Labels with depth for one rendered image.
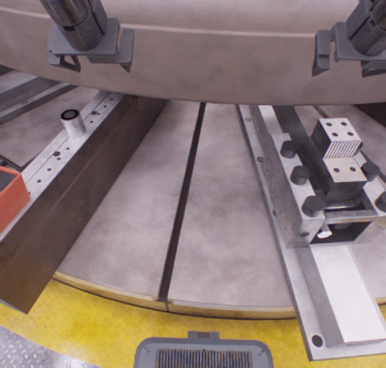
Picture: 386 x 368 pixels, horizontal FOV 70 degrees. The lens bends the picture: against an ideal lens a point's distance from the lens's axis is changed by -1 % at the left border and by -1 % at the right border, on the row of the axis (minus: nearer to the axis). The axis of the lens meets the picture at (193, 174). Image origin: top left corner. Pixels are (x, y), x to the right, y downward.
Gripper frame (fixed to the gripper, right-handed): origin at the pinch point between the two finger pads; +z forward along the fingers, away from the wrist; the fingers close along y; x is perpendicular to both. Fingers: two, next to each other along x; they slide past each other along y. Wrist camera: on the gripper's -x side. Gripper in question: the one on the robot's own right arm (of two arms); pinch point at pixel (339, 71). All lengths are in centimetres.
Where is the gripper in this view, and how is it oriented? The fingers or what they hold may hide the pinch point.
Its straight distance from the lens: 62.6
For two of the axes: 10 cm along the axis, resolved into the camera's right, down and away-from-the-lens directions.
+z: 0.1, 1.8, 9.8
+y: -10.0, -0.2, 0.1
